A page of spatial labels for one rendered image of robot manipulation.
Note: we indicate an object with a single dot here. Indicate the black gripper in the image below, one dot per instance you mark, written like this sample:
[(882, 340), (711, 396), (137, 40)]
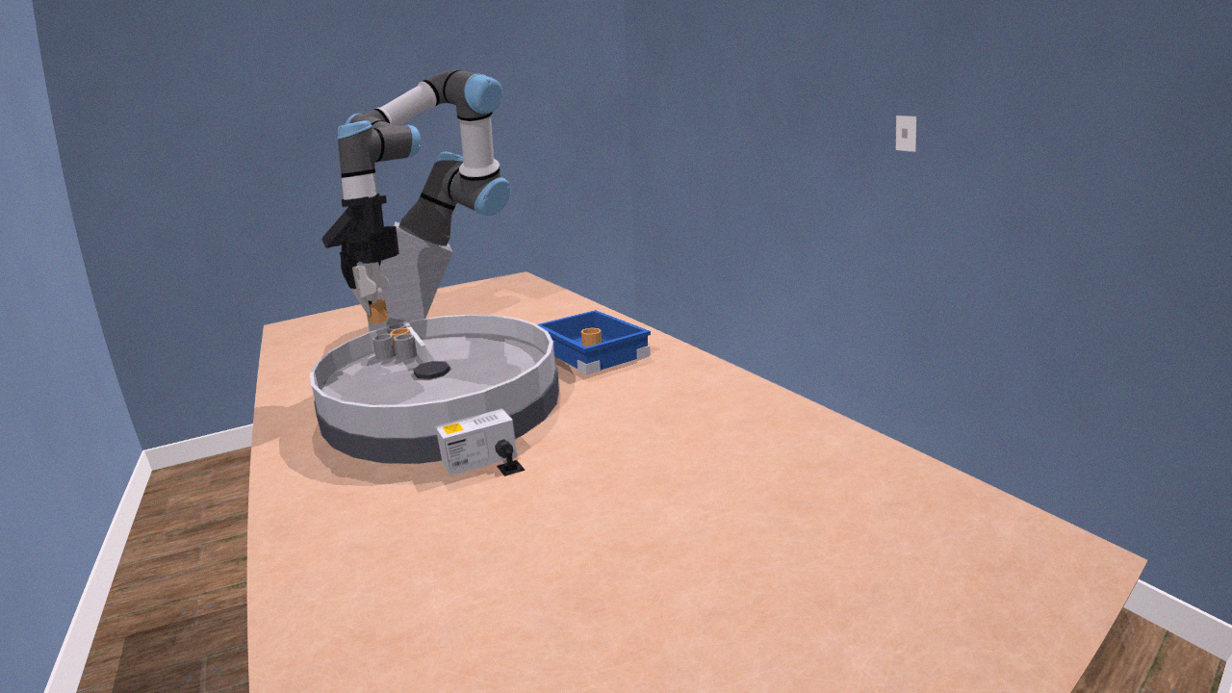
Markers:
[(379, 244)]

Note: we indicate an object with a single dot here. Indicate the grey round turntable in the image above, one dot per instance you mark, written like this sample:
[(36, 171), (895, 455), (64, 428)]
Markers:
[(464, 432)]

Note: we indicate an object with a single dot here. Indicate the blue crate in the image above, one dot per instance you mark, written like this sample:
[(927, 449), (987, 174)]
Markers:
[(621, 341)]

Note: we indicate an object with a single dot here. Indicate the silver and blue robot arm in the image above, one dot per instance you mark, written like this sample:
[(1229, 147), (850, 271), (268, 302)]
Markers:
[(479, 187)]

